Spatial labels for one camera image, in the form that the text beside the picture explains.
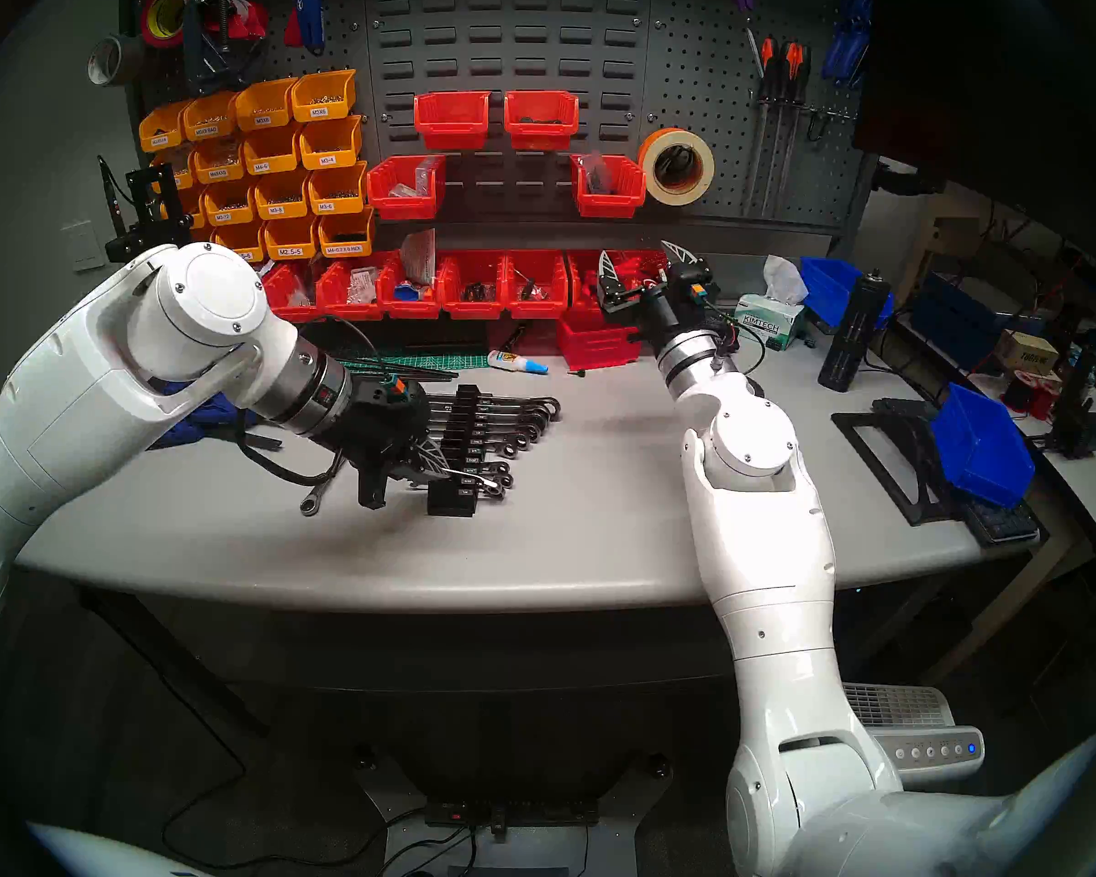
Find orange black screwdriver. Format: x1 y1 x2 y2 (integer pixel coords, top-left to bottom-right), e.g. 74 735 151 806
772 41 809 217
744 35 780 218

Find yellow screw bin M4-0.7 hex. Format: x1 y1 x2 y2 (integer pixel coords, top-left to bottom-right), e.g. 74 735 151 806
317 206 377 259

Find yellow screw bin M3-6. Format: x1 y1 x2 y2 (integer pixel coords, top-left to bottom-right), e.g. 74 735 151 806
307 161 368 216

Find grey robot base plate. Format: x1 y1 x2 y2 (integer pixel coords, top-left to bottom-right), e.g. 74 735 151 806
356 752 677 877

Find black monitor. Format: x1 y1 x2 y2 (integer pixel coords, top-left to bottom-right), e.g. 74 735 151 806
854 0 1096 273

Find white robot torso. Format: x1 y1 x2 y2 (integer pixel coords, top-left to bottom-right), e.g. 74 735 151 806
29 822 209 877

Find red plastic bin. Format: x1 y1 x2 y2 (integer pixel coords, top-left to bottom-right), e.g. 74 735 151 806
564 249 615 317
413 90 491 151
503 90 581 152
502 249 570 320
571 153 648 219
438 250 510 321
265 263 325 324
315 259 386 322
366 154 448 221
614 249 672 291
376 254 446 320
557 313 642 372

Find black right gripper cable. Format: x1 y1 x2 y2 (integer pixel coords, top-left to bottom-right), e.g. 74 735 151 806
705 301 768 374

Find blue handled pliers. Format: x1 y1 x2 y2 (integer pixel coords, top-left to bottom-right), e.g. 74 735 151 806
820 0 875 90

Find beige masking tape roll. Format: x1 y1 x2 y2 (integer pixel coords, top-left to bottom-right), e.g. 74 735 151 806
638 127 716 207

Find red yellow tape roll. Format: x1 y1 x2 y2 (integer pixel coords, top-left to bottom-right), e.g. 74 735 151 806
140 0 197 50

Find tall clear parts bag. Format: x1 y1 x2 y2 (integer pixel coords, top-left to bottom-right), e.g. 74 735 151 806
400 228 437 287

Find black hanging clamp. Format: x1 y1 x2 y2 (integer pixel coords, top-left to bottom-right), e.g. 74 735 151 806
183 0 270 95

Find black frame stand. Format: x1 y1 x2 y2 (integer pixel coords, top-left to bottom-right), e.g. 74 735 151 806
831 409 960 527

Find black articulated holder stand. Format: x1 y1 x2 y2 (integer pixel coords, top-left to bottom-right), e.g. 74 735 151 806
98 156 193 264

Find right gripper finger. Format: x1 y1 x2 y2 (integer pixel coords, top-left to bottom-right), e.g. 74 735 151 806
660 239 713 280
597 248 633 317

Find blue plastic bin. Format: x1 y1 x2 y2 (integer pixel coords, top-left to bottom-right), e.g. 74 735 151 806
930 382 1036 509
799 257 896 330

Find small chrome ratcheting wrench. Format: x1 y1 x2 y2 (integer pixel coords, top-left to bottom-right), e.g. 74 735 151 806
434 464 505 498

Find black keyboard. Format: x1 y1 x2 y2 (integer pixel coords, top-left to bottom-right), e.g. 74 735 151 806
872 396 1042 545

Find yellow screw bin M4-6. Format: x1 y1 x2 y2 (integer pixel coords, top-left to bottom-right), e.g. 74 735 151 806
242 124 304 175

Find black ribbed bottle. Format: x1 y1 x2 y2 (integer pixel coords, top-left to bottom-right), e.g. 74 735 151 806
817 268 893 394

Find black wrench holder case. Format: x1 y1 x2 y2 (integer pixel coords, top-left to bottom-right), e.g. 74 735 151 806
427 384 481 518

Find dark blue storage bin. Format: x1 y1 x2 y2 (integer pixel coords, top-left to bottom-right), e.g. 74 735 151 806
911 272 1047 346

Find yellow screw bin M2.5-5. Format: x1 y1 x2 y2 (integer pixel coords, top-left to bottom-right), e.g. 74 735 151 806
263 213 321 261

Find Kimtech tissue box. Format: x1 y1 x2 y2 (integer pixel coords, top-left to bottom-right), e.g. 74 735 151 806
733 293 806 351

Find black power strip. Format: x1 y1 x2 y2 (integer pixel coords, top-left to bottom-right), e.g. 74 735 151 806
423 796 601 830

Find yellow screw bin M3-4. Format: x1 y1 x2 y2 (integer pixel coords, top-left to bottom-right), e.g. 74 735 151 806
299 115 364 170

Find white air purifier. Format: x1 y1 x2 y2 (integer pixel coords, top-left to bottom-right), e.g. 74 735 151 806
840 682 985 789

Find yellow screw bin M3-8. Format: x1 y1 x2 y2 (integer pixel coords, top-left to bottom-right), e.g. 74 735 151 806
253 168 312 221

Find grey tool wall panel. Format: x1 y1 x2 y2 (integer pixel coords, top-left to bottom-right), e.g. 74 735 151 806
123 0 878 246

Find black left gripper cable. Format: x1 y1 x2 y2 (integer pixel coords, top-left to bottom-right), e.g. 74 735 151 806
237 435 346 489

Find small cardboard box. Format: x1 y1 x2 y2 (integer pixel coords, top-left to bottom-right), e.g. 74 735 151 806
996 330 1060 376

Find black floor cable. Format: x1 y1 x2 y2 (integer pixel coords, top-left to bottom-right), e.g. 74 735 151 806
160 656 476 877

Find medium chrome ratcheting wrench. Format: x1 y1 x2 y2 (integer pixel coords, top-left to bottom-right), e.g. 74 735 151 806
299 455 348 518

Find yellow screw bin M2.5-6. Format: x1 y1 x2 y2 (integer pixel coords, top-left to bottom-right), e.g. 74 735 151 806
212 220 268 262

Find white light switch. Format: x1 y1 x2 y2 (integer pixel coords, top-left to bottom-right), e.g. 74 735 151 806
60 220 103 274

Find blue red hand tool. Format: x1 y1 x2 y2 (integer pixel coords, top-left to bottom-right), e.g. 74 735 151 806
283 0 339 56

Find green cutting mat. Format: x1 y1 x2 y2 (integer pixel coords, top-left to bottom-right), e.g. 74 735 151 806
338 350 491 380

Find red wire spool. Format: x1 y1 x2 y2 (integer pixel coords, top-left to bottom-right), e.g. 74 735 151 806
1005 368 1065 421

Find grey tape roll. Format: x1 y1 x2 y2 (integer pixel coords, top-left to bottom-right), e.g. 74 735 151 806
87 33 147 88

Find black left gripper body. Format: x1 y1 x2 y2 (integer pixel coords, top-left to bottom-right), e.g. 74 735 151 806
333 377 435 509

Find yellow screw bin M3-12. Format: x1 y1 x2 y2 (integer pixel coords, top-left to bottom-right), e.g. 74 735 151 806
202 179 258 227

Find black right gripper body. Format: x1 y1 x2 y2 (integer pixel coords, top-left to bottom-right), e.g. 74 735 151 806
628 270 721 344

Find blue bar clamp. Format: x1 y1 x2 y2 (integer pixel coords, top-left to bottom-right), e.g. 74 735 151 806
151 377 284 453

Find white tissue sheet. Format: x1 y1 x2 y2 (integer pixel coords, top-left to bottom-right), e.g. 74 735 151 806
763 254 809 305

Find red hanging tool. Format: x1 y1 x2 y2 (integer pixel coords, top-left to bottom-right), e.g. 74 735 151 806
203 0 270 43

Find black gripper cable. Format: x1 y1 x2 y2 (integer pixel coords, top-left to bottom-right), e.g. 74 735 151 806
237 435 346 489
705 301 768 374

